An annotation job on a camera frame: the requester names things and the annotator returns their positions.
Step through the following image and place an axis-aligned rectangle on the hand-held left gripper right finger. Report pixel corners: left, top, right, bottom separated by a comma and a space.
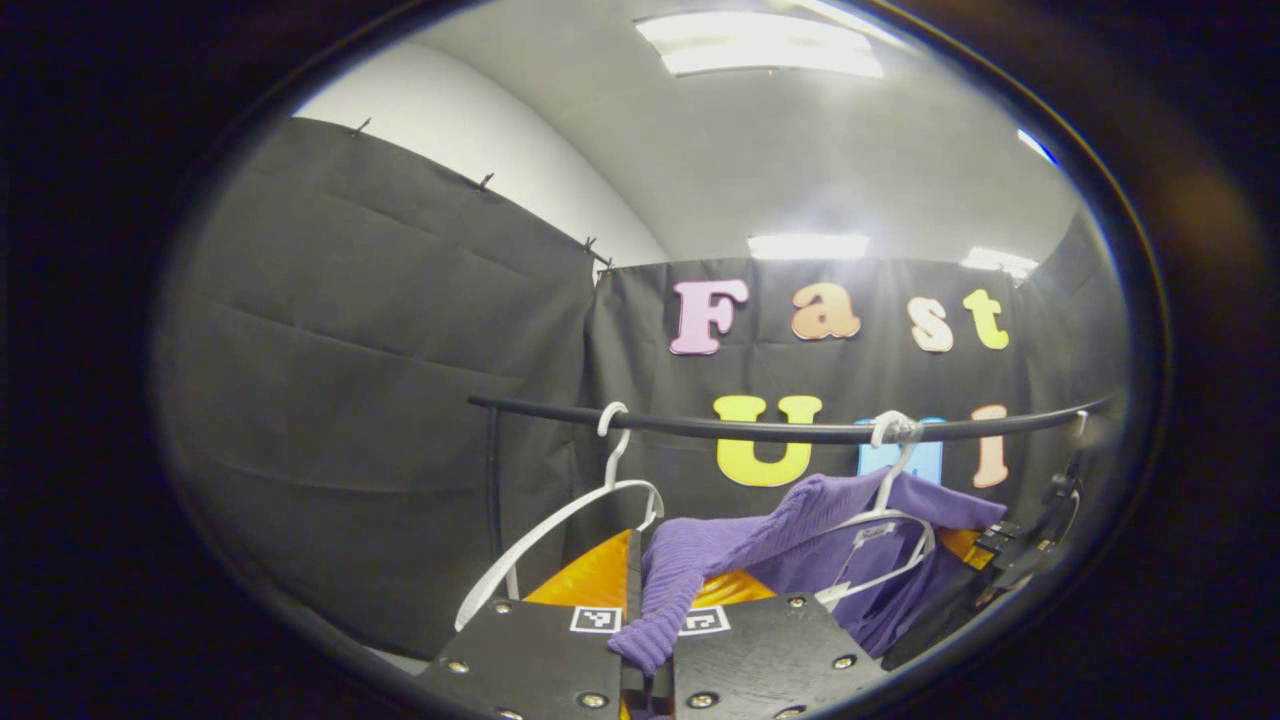
660, 568, 891, 720

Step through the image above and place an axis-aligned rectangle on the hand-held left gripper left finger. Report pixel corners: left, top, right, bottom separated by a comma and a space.
412, 528, 646, 720

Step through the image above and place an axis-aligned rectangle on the purple knit garment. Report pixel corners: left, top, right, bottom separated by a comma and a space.
607, 470, 1009, 676

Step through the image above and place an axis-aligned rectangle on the white clothes hanger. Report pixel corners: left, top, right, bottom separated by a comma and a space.
815, 410, 938, 613
455, 402, 666, 633

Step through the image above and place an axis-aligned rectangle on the black metal clothes rack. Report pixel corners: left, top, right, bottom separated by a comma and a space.
468, 392, 1119, 566

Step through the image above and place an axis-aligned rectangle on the black backdrop cloth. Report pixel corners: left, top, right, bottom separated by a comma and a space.
155, 115, 1131, 661

